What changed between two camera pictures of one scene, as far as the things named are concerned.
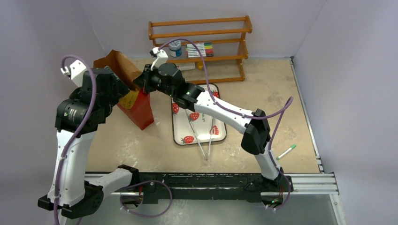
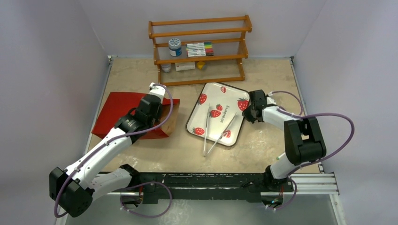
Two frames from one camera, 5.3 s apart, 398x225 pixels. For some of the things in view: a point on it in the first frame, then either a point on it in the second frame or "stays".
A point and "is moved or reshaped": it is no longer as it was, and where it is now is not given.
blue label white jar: [175, 48] stays
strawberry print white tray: [183, 132] is moved or reshaped
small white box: [185, 66] stays
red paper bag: [135, 106] to [112, 108]
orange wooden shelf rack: [244, 53] stays
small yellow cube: [200, 65] stays
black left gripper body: [119, 90] to [155, 118]
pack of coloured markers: [206, 49] stays
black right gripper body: [142, 81] to [250, 111]
